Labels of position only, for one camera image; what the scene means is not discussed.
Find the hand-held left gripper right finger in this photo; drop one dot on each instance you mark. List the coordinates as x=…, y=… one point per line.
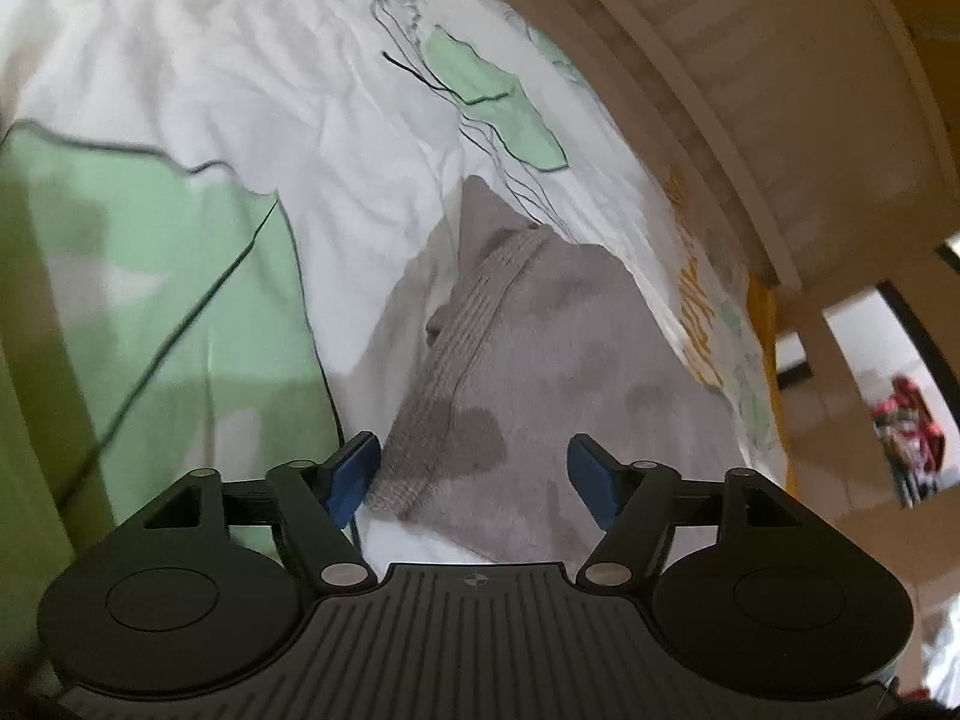
x=592, y=480

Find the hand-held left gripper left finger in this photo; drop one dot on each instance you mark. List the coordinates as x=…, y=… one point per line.
x=352, y=476

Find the grey knitted sweater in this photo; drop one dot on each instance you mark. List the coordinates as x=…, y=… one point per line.
x=585, y=345

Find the red colourful clothes pile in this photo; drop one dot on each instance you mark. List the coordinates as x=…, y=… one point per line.
x=907, y=435

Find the white printed blanket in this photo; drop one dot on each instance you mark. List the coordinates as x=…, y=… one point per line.
x=225, y=90

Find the white wooden bed frame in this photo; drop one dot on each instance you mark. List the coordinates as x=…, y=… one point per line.
x=750, y=52

